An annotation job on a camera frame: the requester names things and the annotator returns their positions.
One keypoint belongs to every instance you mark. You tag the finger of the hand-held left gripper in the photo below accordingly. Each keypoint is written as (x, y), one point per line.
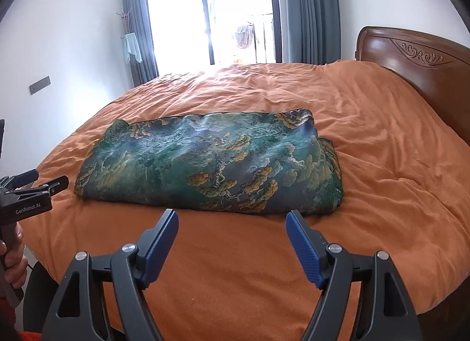
(55, 184)
(25, 176)

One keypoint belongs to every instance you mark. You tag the dark chair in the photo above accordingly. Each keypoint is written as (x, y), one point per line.
(36, 304)

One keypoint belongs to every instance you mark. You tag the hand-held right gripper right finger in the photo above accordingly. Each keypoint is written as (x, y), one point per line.
(303, 249)

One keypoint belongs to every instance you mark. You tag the wooden bed with carved headboard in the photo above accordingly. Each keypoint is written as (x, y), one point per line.
(385, 51)

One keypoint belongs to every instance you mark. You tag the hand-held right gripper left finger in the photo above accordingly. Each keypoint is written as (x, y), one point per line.
(161, 249)

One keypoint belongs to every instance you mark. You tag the grey curtain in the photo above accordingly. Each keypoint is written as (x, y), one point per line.
(312, 14)
(137, 25)

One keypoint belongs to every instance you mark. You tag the green landscape print padded jacket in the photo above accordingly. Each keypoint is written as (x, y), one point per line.
(205, 157)

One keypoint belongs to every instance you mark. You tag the light blue cloth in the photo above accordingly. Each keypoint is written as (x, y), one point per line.
(131, 47)

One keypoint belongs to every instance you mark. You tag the grey wall switch panel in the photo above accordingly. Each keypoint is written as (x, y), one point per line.
(39, 84)

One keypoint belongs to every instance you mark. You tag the hanging clothes on balcony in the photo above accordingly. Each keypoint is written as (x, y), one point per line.
(244, 38)

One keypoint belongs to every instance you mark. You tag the person's left hand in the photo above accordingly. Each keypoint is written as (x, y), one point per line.
(17, 271)

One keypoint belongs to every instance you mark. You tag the red fleece clothing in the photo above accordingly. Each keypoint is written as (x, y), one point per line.
(31, 336)

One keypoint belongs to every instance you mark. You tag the wooden coat rack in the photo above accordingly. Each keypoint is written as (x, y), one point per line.
(125, 19)

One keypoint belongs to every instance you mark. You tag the orange bed cover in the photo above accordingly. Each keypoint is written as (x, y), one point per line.
(367, 124)

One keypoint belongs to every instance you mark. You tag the sliding glass balcony door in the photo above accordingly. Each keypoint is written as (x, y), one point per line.
(176, 25)

